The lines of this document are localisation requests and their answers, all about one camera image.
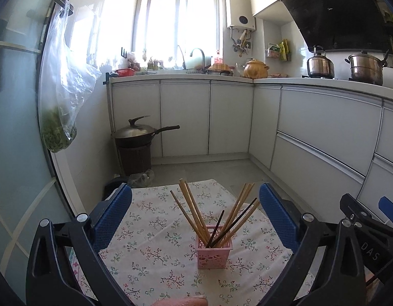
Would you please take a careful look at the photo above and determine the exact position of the black chopstick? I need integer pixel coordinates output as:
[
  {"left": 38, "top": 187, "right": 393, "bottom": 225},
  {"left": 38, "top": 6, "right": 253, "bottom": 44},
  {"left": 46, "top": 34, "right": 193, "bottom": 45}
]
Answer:
[
  {"left": 206, "top": 210, "right": 225, "bottom": 248},
  {"left": 211, "top": 198, "right": 257, "bottom": 248}
]

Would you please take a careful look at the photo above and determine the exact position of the kitchen faucet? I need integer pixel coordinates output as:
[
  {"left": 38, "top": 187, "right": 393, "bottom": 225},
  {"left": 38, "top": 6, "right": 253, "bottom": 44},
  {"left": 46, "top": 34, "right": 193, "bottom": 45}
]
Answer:
[{"left": 188, "top": 48, "right": 206, "bottom": 74}]

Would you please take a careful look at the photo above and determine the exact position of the person's hand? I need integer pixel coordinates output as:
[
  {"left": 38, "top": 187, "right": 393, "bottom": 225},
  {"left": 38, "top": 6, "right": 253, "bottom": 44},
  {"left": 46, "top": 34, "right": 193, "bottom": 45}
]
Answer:
[{"left": 152, "top": 295, "right": 208, "bottom": 306}]

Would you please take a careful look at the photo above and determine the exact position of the floral tablecloth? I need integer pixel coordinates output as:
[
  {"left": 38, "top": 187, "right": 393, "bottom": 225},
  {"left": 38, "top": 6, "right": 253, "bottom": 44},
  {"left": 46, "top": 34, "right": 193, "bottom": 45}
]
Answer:
[{"left": 100, "top": 185, "right": 292, "bottom": 305}]

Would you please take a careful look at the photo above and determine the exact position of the pink perforated utensil holder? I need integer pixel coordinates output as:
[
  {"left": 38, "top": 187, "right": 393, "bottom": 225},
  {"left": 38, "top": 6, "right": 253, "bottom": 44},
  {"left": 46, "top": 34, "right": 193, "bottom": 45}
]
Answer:
[{"left": 196, "top": 236, "right": 233, "bottom": 269}]

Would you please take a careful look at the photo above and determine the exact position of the steel pot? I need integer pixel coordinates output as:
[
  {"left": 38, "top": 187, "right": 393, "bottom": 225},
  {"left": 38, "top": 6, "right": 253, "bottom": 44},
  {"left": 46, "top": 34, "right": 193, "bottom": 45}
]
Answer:
[{"left": 344, "top": 50, "right": 389, "bottom": 86}]

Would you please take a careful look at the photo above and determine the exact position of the dark brown bin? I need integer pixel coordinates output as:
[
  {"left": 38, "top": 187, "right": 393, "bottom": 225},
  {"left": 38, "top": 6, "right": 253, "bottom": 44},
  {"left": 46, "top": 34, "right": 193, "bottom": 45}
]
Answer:
[{"left": 117, "top": 142, "right": 152, "bottom": 176}]

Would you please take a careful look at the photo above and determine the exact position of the steel kettle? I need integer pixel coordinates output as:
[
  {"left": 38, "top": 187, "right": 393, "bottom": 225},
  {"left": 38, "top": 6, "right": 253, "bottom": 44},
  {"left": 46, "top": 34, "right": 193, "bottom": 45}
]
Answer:
[{"left": 306, "top": 45, "right": 335, "bottom": 79}]

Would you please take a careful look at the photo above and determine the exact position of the black wok with lid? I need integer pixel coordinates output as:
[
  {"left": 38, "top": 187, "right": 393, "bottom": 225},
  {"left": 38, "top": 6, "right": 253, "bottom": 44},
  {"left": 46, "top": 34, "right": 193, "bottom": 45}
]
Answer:
[{"left": 113, "top": 115, "right": 181, "bottom": 148}]

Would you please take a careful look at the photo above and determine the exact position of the yellow clay pot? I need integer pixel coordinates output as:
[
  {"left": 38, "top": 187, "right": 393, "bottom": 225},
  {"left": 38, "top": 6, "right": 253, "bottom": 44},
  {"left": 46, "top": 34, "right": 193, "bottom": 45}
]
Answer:
[{"left": 243, "top": 59, "right": 269, "bottom": 80}]

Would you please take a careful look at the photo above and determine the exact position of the black range hood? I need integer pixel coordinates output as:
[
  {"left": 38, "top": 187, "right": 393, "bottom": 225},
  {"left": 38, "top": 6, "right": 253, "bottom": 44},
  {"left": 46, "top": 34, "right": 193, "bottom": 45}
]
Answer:
[{"left": 280, "top": 0, "right": 393, "bottom": 53}]

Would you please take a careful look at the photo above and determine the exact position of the bag of green vegetables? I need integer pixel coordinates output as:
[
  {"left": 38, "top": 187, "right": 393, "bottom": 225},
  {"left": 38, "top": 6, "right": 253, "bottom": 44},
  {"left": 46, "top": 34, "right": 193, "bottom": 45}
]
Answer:
[{"left": 38, "top": 0, "right": 101, "bottom": 153}]

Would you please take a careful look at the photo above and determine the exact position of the white water heater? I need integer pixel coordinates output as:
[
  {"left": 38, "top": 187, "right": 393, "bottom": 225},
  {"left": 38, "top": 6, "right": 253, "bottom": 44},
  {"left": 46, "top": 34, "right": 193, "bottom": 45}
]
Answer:
[{"left": 226, "top": 0, "right": 256, "bottom": 31}]

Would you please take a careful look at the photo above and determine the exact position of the window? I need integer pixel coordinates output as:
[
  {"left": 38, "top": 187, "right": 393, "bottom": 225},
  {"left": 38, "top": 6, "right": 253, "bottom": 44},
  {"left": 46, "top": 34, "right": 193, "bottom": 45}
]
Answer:
[{"left": 133, "top": 0, "right": 221, "bottom": 70}]

